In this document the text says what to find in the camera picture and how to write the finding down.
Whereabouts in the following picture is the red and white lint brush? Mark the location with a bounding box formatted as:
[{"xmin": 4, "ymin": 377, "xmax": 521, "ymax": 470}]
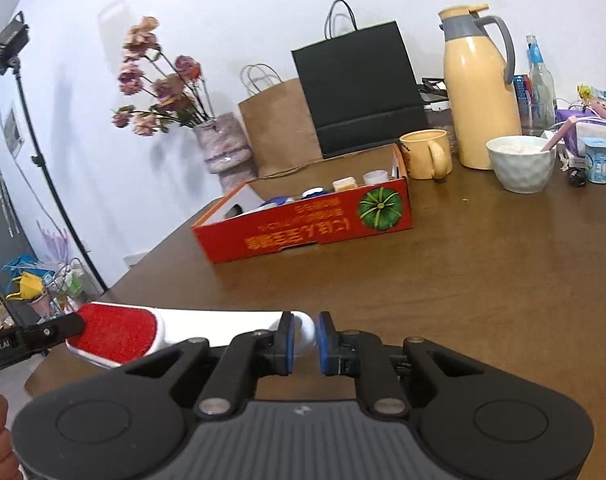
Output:
[{"xmin": 65, "ymin": 302, "xmax": 317, "ymax": 370}]

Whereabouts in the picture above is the yellow thermos jug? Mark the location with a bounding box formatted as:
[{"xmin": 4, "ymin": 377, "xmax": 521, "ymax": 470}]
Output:
[{"xmin": 438, "ymin": 4, "xmax": 522, "ymax": 170}]

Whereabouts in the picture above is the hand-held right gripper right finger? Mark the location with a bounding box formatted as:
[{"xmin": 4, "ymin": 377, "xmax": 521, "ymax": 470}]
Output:
[{"xmin": 317, "ymin": 311, "xmax": 486, "ymax": 417}]

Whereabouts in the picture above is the brown paper bag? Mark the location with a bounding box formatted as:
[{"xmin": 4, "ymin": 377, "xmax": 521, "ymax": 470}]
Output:
[{"xmin": 238, "ymin": 64, "xmax": 324, "ymax": 179}]

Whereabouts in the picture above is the mottled purple ceramic vase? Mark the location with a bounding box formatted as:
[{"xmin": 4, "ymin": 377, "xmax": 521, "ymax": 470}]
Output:
[{"xmin": 193, "ymin": 112, "xmax": 258, "ymax": 195}]

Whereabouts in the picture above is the purple packet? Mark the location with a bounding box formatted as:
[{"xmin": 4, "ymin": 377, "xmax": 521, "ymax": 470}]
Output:
[{"xmin": 555, "ymin": 108, "xmax": 606, "ymax": 147}]

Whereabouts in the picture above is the pink spoon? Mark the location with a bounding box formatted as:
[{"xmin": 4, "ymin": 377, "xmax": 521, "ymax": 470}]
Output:
[{"xmin": 540, "ymin": 115, "xmax": 580, "ymax": 152}]

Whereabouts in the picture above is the black paper bag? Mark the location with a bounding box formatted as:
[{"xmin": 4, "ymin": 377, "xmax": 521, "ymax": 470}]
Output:
[{"xmin": 291, "ymin": 0, "xmax": 430, "ymax": 159}]

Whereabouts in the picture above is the small blue white carton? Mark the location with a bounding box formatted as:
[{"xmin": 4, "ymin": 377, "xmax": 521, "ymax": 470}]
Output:
[{"xmin": 582, "ymin": 138, "xmax": 606, "ymax": 184}]

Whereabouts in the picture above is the person's left hand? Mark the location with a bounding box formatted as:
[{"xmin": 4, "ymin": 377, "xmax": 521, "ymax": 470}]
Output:
[{"xmin": 0, "ymin": 394, "xmax": 22, "ymax": 473}]

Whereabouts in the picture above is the red and blue can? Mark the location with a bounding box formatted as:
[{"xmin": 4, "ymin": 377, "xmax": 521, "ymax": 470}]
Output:
[{"xmin": 514, "ymin": 75, "xmax": 534, "ymax": 112}]

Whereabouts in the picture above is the clear water bottle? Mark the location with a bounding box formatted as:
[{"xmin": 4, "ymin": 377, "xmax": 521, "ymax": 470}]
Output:
[{"xmin": 526, "ymin": 35, "xmax": 558, "ymax": 136}]

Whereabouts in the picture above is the white ceramic bowl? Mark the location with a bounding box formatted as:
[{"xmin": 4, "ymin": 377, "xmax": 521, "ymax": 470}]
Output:
[{"xmin": 486, "ymin": 135, "xmax": 556, "ymax": 194}]

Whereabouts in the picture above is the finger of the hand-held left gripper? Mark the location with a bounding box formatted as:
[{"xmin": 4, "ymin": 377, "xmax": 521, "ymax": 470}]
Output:
[{"xmin": 12, "ymin": 311, "xmax": 86, "ymax": 357}]

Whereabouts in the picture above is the black light stand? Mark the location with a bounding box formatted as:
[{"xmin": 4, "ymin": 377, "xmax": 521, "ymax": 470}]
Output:
[{"xmin": 0, "ymin": 11, "xmax": 108, "ymax": 293}]

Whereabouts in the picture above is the yellow mug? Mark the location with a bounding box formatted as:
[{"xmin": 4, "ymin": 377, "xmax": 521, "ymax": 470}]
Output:
[{"xmin": 399, "ymin": 129, "xmax": 454, "ymax": 181}]

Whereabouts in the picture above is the wall vent panel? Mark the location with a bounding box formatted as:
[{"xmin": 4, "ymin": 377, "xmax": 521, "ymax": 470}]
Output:
[{"xmin": 2, "ymin": 108, "xmax": 26, "ymax": 159}]

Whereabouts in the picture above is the dried pink rose bouquet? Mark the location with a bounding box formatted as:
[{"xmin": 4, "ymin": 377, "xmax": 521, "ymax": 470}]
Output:
[{"xmin": 112, "ymin": 16, "xmax": 214, "ymax": 137}]

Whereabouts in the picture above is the red cardboard box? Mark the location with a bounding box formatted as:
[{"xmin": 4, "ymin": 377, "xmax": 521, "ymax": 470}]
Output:
[{"xmin": 192, "ymin": 143, "xmax": 414, "ymax": 264}]

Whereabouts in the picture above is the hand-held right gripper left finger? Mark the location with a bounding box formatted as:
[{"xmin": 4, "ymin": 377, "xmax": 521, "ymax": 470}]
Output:
[{"xmin": 123, "ymin": 311, "xmax": 297, "ymax": 418}]

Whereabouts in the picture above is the wire storage rack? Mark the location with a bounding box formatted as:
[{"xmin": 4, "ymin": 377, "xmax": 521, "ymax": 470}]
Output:
[{"xmin": 3, "ymin": 255, "xmax": 96, "ymax": 321}]

